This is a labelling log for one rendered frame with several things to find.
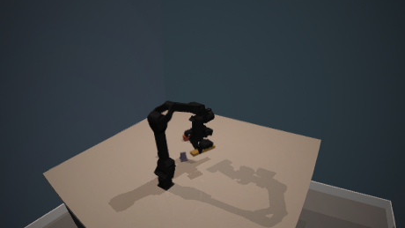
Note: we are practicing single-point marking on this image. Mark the orange bar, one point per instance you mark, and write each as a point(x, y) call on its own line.
point(196, 152)

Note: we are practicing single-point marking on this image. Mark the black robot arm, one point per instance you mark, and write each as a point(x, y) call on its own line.
point(158, 123)

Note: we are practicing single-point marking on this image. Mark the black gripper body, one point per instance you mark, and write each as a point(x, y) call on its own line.
point(198, 135)

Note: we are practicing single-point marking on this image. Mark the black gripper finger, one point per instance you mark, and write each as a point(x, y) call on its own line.
point(193, 142)
point(198, 148)

